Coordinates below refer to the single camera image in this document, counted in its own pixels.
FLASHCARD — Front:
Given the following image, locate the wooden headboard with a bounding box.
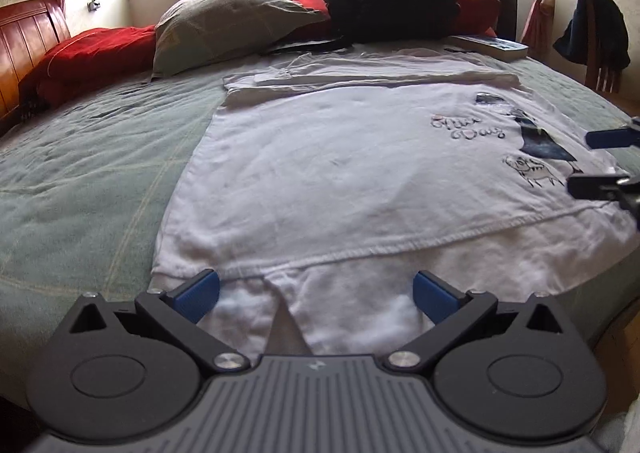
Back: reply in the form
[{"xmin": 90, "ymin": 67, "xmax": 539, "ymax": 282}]
[{"xmin": 0, "ymin": 0, "xmax": 71, "ymax": 131}]

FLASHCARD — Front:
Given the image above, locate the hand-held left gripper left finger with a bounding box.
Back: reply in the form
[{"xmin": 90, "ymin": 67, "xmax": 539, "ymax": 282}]
[{"xmin": 69, "ymin": 269, "xmax": 251, "ymax": 375}]

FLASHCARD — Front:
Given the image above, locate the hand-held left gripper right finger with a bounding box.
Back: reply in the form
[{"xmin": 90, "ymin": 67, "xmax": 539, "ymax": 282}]
[{"xmin": 385, "ymin": 270, "xmax": 568, "ymax": 376}]

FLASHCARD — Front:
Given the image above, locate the black patterned cloth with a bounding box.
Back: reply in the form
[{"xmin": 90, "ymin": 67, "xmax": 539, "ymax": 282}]
[{"xmin": 19, "ymin": 93, "xmax": 51, "ymax": 122}]

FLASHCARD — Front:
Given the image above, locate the red quilt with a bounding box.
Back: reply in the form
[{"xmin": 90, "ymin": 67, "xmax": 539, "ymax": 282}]
[{"xmin": 17, "ymin": 0, "xmax": 331, "ymax": 108}]

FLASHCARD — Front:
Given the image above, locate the grey green pillow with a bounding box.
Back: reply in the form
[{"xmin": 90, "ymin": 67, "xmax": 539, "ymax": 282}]
[{"xmin": 150, "ymin": 0, "xmax": 328, "ymax": 81}]

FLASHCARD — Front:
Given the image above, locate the person's white fleece jacket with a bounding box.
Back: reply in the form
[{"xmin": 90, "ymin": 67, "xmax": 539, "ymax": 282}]
[{"xmin": 595, "ymin": 413, "xmax": 640, "ymax": 453}]

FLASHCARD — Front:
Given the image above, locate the paperback book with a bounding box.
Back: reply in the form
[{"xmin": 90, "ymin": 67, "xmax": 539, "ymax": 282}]
[{"xmin": 450, "ymin": 34, "xmax": 530, "ymax": 64}]

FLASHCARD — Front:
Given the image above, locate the dark blue garment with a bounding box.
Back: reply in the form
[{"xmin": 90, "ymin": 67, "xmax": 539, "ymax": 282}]
[{"xmin": 552, "ymin": 0, "xmax": 631, "ymax": 70}]

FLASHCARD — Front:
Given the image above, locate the white printed t-shirt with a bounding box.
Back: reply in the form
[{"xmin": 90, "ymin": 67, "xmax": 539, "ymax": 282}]
[{"xmin": 150, "ymin": 47, "xmax": 640, "ymax": 356}]

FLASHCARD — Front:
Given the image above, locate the red pillow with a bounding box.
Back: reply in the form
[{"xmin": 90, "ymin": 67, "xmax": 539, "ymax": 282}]
[{"xmin": 429, "ymin": 0, "xmax": 502, "ymax": 38}]

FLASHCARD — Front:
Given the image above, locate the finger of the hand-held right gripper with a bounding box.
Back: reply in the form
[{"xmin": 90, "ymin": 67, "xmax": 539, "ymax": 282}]
[
  {"xmin": 567, "ymin": 173, "xmax": 640, "ymax": 202},
  {"xmin": 585, "ymin": 118, "xmax": 640, "ymax": 150}
]

